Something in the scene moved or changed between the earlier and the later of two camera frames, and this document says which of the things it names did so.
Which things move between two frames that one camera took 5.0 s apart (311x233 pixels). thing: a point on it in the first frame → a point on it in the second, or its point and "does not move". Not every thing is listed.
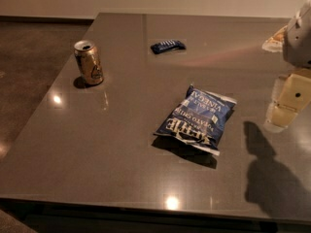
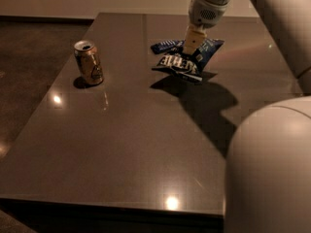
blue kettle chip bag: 197,118 → 190,66
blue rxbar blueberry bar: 167,46 does not move
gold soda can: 89,61 does not move
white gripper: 298,39 → 204,13
